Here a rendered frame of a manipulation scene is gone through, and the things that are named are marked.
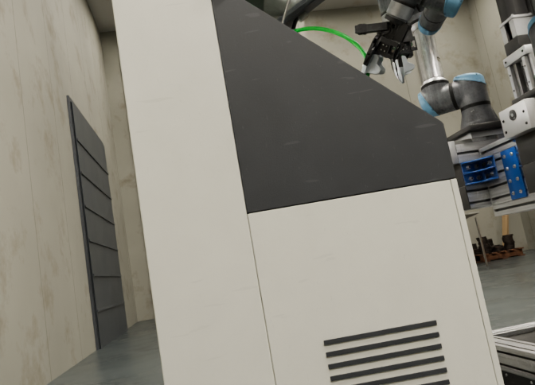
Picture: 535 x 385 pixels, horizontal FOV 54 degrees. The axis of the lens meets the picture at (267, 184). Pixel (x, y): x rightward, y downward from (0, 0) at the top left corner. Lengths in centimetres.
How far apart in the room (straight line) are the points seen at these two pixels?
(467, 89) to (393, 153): 85
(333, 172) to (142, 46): 64
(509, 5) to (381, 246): 113
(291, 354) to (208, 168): 54
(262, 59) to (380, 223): 56
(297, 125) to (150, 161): 41
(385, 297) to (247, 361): 40
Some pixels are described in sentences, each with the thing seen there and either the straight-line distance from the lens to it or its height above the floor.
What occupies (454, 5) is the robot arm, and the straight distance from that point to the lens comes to 170.
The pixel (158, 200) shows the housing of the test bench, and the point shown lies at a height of 86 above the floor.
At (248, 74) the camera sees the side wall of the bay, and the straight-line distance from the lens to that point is 149.
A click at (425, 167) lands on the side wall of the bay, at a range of 149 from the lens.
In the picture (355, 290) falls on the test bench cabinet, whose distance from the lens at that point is 142.
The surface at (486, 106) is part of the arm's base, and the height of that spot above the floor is 111.
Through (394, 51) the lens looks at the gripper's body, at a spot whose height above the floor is 122.
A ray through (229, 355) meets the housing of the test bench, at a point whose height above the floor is 44.
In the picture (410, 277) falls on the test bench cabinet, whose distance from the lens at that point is 145.
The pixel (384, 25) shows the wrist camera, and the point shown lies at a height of 130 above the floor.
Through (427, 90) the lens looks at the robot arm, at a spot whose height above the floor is 125.
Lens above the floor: 64
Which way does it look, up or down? 9 degrees up
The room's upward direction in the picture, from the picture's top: 10 degrees counter-clockwise
